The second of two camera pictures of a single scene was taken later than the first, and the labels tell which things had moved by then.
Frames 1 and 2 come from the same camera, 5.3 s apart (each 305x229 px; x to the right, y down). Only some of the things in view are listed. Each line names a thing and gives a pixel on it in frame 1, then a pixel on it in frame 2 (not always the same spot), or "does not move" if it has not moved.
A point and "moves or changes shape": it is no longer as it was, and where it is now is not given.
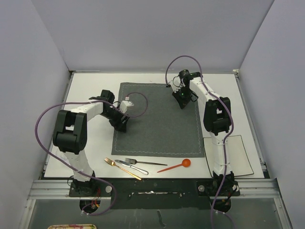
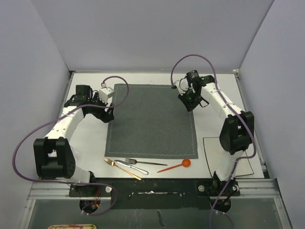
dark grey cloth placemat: x=157 y=126 moves or changes shape
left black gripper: x=119 y=125 to x=104 y=116
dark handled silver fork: x=134 y=161 does not move
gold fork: x=113 y=163 does not move
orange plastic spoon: x=186 y=162 does not move
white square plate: x=239 y=162 does not move
